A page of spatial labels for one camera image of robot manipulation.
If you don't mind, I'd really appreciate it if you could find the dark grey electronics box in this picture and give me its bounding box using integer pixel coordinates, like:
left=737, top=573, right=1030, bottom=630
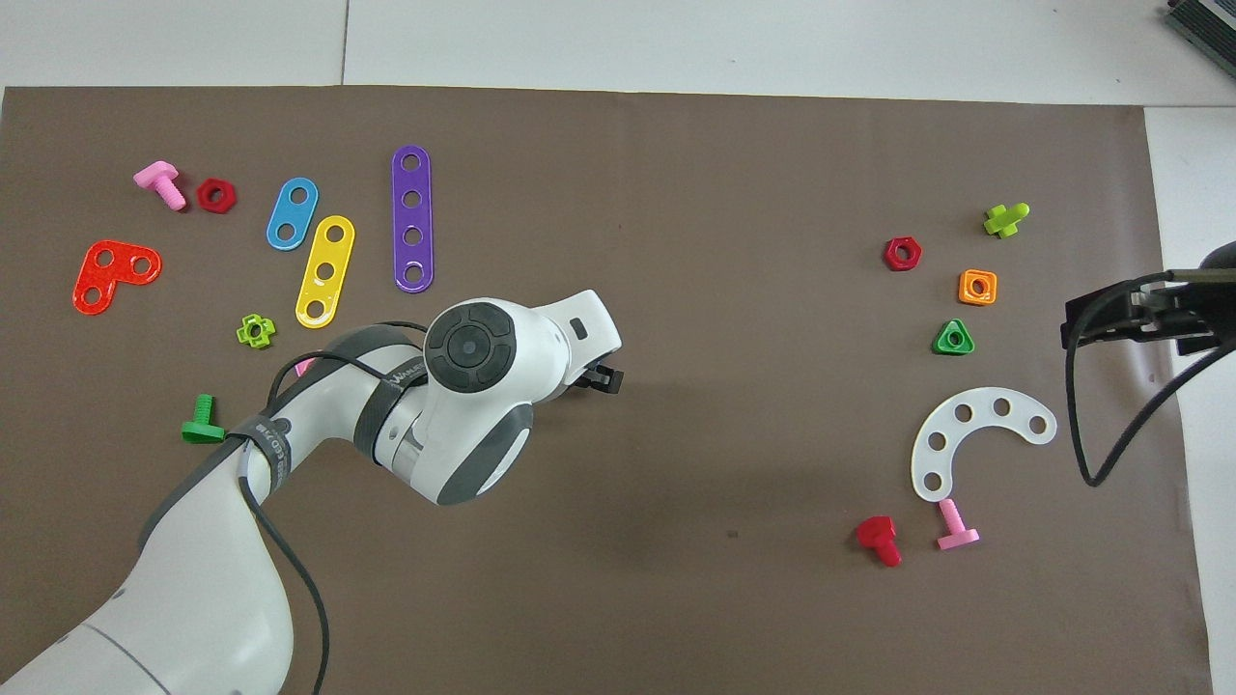
left=1164, top=0, right=1236, bottom=49

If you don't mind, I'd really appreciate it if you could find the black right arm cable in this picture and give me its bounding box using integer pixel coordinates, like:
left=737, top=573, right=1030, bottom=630
left=1064, top=270, right=1236, bottom=487

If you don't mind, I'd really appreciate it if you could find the yellow three-hole strip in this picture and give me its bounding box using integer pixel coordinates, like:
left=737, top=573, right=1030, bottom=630
left=295, top=214, right=356, bottom=330

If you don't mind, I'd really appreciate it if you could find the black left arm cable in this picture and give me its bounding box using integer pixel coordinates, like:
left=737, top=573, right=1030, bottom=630
left=237, top=320, right=431, bottom=695

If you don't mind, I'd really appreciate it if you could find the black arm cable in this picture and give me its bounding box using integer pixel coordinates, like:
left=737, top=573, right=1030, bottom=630
left=237, top=320, right=431, bottom=695
left=1064, top=270, right=1236, bottom=487

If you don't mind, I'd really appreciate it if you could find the blue two-hole strip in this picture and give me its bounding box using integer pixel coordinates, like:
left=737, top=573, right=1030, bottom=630
left=266, top=177, right=320, bottom=252

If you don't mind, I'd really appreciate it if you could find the brown table mat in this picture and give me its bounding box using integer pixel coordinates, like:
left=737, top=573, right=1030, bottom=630
left=0, top=85, right=1213, bottom=695

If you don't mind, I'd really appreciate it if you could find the lime green plastic screw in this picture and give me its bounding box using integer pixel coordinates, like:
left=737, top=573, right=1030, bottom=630
left=983, top=203, right=1031, bottom=239

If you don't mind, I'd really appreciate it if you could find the orange heart-shaped plate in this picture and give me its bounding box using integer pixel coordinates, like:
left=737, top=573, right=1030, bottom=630
left=72, top=239, right=163, bottom=317

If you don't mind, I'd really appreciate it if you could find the purple four-hole strip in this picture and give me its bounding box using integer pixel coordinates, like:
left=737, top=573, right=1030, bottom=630
left=391, top=145, right=435, bottom=293

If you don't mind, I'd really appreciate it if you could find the white curved perforated strip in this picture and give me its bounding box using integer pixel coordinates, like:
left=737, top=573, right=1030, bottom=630
left=911, top=387, right=1059, bottom=503

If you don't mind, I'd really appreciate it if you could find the dark green plastic screw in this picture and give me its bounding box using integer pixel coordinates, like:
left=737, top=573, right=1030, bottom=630
left=182, top=393, right=227, bottom=445

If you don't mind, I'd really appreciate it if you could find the pink plastic screw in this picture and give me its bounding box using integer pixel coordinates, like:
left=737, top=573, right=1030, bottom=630
left=937, top=498, right=981, bottom=552
left=133, top=160, right=187, bottom=211

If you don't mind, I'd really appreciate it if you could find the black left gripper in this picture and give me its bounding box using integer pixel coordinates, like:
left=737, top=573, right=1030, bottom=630
left=577, top=359, right=626, bottom=395

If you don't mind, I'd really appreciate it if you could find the red plastic screw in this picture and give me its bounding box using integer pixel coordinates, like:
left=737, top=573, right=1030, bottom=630
left=855, top=515, right=903, bottom=568

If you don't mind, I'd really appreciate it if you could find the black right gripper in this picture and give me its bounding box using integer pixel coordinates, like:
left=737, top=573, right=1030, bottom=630
left=1062, top=270, right=1236, bottom=354

